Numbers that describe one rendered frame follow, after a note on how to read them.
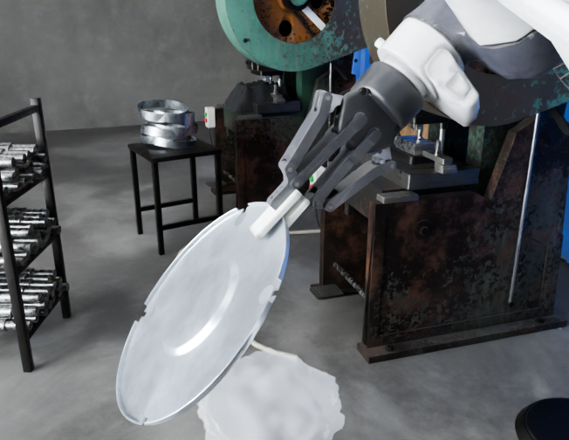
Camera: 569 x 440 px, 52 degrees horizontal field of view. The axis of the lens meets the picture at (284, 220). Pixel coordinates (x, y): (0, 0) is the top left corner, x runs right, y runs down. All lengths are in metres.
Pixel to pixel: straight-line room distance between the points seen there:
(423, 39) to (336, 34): 2.95
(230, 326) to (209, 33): 6.46
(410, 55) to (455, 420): 1.61
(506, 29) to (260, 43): 2.87
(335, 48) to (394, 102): 2.97
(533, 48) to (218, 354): 0.42
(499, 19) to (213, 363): 0.42
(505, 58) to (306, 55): 2.94
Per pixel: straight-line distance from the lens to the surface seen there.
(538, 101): 2.09
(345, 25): 3.63
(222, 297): 0.65
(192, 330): 0.66
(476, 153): 2.38
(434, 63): 0.65
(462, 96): 0.64
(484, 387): 2.29
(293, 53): 3.49
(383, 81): 0.65
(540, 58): 0.63
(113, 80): 6.87
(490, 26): 0.60
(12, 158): 2.21
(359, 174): 0.68
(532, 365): 2.47
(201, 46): 6.97
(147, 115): 3.17
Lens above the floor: 1.28
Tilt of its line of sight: 20 degrees down
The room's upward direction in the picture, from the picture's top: straight up
